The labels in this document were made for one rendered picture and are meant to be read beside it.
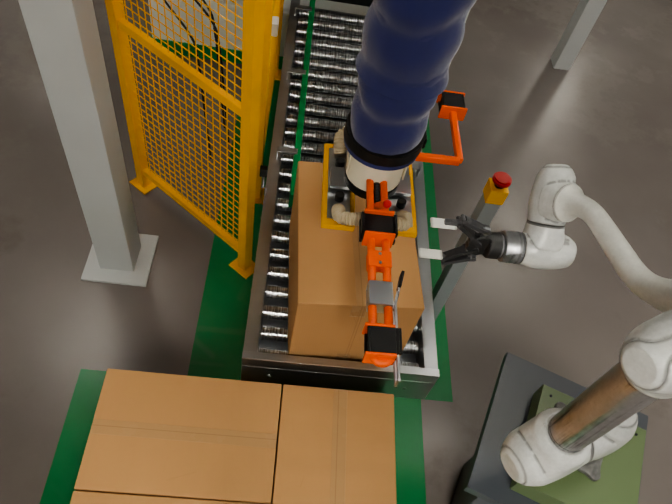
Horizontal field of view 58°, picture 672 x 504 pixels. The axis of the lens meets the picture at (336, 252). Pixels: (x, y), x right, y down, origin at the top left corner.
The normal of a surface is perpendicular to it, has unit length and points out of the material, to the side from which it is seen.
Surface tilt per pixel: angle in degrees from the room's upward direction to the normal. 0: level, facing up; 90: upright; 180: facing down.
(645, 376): 85
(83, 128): 90
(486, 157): 0
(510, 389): 0
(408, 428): 0
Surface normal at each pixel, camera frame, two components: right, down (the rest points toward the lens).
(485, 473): 0.15, -0.58
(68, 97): -0.04, 0.80
